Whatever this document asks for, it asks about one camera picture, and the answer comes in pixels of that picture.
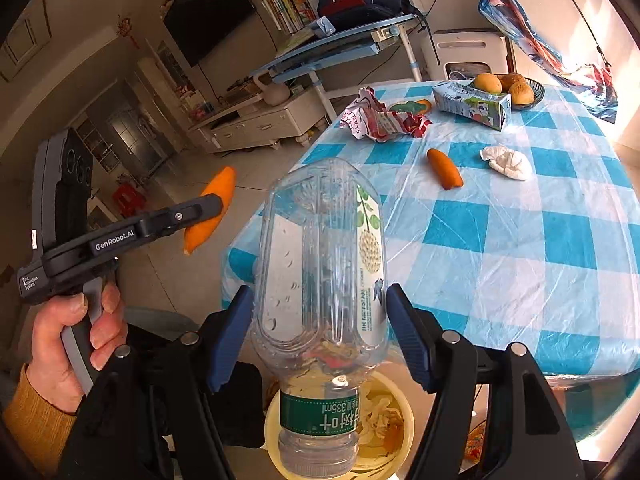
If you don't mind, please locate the curved orange peel piece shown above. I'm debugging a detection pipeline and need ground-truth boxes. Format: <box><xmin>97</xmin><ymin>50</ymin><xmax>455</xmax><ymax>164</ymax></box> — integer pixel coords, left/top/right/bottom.
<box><xmin>183</xmin><ymin>166</ymin><xmax>236</xmax><ymax>255</ymax></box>

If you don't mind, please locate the clear plastic water bottle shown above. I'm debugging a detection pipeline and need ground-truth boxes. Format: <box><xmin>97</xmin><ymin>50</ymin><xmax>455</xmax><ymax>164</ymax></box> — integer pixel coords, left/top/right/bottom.
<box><xmin>250</xmin><ymin>158</ymin><xmax>388</xmax><ymax>479</ymax></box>

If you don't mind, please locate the red white wrapper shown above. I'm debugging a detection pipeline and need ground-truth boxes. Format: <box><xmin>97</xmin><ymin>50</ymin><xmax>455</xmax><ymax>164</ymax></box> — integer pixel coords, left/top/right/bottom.
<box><xmin>340</xmin><ymin>87</ymin><xmax>431</xmax><ymax>143</ymax></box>

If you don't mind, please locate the green plush toy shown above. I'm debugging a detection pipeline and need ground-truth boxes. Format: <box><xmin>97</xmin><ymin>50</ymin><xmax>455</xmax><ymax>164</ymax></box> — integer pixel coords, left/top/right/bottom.
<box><xmin>390</xmin><ymin>99</ymin><xmax>433</xmax><ymax>115</ymax></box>

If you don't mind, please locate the mustard yellow sleeve forearm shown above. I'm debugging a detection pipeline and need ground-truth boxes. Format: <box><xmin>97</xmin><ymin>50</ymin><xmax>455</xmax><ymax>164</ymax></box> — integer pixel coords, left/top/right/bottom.
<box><xmin>2</xmin><ymin>366</ymin><xmax>76</xmax><ymax>478</ymax></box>

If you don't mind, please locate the yellow plastic trash bin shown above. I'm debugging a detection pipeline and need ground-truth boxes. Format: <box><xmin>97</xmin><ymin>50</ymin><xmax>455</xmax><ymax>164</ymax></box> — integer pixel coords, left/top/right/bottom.
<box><xmin>264</xmin><ymin>369</ymin><xmax>417</xmax><ymax>480</ymax></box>

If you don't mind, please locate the person's left hand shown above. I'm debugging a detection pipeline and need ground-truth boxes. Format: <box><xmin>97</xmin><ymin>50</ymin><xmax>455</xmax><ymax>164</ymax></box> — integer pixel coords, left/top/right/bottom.
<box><xmin>26</xmin><ymin>283</ymin><xmax>128</xmax><ymax>414</ymax></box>

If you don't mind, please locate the red plastic stool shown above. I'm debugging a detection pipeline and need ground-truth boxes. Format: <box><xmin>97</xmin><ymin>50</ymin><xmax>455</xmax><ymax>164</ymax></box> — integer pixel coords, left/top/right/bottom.
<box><xmin>112</xmin><ymin>182</ymin><xmax>146</xmax><ymax>218</ymax></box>

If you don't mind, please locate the white tv cabinet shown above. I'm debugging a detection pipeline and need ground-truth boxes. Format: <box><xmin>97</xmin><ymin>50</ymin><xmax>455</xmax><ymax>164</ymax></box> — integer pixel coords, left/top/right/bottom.
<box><xmin>188</xmin><ymin>89</ymin><xmax>326</xmax><ymax>153</ymax></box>

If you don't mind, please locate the blue white checkered tablecloth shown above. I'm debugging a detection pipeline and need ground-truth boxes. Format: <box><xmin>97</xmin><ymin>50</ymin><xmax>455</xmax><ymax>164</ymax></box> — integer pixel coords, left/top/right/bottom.
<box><xmin>220</xmin><ymin>79</ymin><xmax>640</xmax><ymax>430</ymax></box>

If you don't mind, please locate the blue adjustable study desk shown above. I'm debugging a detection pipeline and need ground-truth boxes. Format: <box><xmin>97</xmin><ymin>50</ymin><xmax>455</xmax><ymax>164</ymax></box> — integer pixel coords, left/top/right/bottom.
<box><xmin>250</xmin><ymin>13</ymin><xmax>422</xmax><ymax>122</ymax></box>

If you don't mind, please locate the row of books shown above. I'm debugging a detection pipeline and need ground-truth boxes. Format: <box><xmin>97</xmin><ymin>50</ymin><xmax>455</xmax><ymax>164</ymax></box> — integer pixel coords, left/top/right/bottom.
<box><xmin>260</xmin><ymin>0</ymin><xmax>319</xmax><ymax>35</ymax></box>

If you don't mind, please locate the short orange peel piece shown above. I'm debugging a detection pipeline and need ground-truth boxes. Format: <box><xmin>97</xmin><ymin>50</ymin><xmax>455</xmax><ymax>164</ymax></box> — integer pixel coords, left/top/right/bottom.
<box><xmin>426</xmin><ymin>148</ymin><xmax>464</xmax><ymax>190</ymax></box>

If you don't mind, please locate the small crumpled white tissue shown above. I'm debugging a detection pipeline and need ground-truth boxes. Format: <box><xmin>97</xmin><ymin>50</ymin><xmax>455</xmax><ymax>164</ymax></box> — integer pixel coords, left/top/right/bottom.
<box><xmin>480</xmin><ymin>145</ymin><xmax>534</xmax><ymax>181</ymax></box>

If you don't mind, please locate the milk carton box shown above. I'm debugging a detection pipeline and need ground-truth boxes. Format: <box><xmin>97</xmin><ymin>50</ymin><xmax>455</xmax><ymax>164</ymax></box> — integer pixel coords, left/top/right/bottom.
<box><xmin>432</xmin><ymin>81</ymin><xmax>512</xmax><ymax>131</ymax></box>

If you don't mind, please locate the white air purifier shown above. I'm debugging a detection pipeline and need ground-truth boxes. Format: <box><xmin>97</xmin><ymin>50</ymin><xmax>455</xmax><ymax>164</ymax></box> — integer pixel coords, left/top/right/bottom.
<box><xmin>420</xmin><ymin>29</ymin><xmax>513</xmax><ymax>80</ymax></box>

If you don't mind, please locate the right orange fruit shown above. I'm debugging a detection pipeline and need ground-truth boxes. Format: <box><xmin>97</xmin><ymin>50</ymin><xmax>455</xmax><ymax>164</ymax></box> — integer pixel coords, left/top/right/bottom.
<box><xmin>509</xmin><ymin>81</ymin><xmax>536</xmax><ymax>107</ymax></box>

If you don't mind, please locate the orange fruit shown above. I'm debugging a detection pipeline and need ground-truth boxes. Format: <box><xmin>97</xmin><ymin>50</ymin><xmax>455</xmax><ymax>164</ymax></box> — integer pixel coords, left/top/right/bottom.
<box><xmin>473</xmin><ymin>73</ymin><xmax>502</xmax><ymax>94</ymax></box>
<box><xmin>497</xmin><ymin>73</ymin><xmax>525</xmax><ymax>93</ymax></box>
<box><xmin>509</xmin><ymin>81</ymin><xmax>536</xmax><ymax>107</ymax></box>

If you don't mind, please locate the dark fruit bowl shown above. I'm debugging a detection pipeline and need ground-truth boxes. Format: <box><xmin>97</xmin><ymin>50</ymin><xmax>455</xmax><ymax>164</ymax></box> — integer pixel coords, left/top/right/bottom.
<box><xmin>472</xmin><ymin>73</ymin><xmax>544</xmax><ymax>110</ymax></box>

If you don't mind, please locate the left orange fruit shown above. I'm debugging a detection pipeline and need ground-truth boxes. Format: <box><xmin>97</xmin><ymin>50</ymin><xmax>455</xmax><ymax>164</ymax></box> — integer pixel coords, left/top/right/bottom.
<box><xmin>473</xmin><ymin>73</ymin><xmax>502</xmax><ymax>94</ymax></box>

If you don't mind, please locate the colourful hanging bag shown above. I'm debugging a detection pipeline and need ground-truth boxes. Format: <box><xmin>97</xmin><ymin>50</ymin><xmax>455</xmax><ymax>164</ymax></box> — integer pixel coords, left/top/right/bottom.
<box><xmin>478</xmin><ymin>0</ymin><xmax>618</xmax><ymax>124</ymax></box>

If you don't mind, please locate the back orange fruit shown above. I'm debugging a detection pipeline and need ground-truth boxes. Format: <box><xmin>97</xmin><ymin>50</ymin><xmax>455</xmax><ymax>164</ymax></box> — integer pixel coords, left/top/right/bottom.
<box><xmin>497</xmin><ymin>73</ymin><xmax>525</xmax><ymax>93</ymax></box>

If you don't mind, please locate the black wall television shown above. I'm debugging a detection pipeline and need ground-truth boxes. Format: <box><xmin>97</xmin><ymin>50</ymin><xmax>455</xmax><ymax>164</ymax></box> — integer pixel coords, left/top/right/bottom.
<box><xmin>163</xmin><ymin>0</ymin><xmax>256</xmax><ymax>67</ymax></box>

